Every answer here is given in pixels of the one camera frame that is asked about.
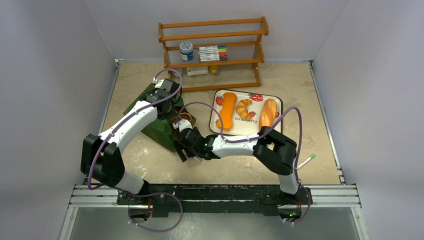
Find orange fake bread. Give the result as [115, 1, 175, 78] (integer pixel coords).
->
[215, 92, 237, 131]

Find fake croissant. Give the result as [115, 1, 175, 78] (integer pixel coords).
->
[236, 99, 252, 120]

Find strawberry print white tray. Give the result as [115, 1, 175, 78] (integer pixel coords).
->
[209, 89, 283, 136]

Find fake baguette loaf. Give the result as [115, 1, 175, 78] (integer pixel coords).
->
[258, 99, 278, 131]

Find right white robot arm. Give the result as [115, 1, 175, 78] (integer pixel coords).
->
[173, 126, 301, 204]

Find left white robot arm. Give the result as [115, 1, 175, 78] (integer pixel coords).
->
[80, 78, 181, 205]

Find white small box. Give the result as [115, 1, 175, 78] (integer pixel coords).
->
[186, 66, 209, 76]

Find blue white jar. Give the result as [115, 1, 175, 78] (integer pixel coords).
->
[179, 41, 194, 62]

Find yellow small cube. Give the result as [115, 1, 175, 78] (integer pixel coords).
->
[209, 65, 220, 75]

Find coloured marker set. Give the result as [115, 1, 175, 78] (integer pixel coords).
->
[197, 45, 228, 62]

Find wooden shelf rack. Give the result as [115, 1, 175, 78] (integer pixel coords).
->
[158, 16, 269, 92]

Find green tipped white pen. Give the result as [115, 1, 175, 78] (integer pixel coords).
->
[296, 154, 316, 170]

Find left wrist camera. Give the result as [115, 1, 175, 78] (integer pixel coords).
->
[152, 77, 165, 89]

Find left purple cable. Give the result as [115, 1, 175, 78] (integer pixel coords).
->
[87, 68, 184, 191]

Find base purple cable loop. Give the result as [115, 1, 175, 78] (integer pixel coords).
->
[127, 191, 184, 233]

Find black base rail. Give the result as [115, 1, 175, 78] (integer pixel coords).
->
[117, 183, 313, 221]

